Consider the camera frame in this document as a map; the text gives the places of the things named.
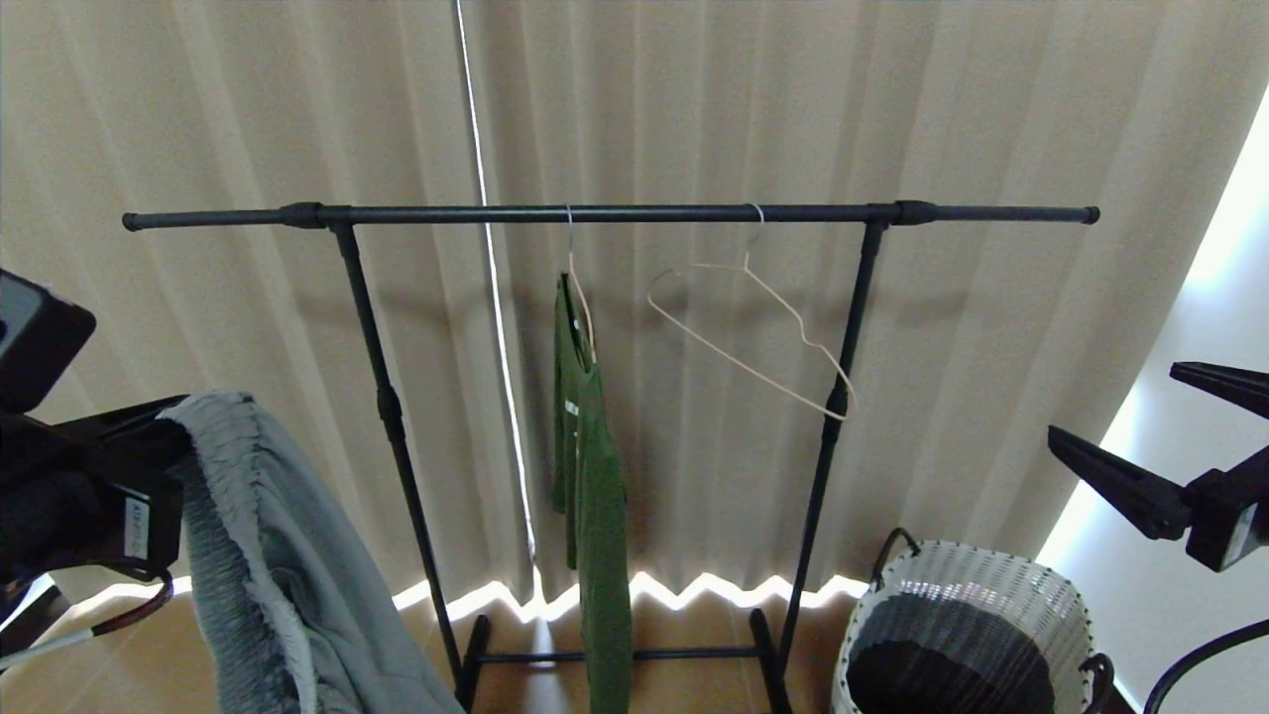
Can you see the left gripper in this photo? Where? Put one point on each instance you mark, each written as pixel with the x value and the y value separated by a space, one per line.
pixel 69 516

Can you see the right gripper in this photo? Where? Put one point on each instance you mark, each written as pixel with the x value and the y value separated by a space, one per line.
pixel 1234 516

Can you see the pale grey garment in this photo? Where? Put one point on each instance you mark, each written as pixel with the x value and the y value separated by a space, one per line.
pixel 297 555

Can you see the pink clothes hanger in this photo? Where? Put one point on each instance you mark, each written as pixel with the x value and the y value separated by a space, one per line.
pixel 585 307
pixel 744 369

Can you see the green long-sleeved shirt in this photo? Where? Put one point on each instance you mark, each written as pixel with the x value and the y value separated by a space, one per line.
pixel 600 516

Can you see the white laundry basket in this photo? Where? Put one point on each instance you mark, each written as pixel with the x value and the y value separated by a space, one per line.
pixel 972 595

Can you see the black clothes rack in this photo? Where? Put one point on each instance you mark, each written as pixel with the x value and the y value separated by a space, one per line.
pixel 595 214

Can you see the beige curtain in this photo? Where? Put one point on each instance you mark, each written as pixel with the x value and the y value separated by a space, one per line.
pixel 248 99

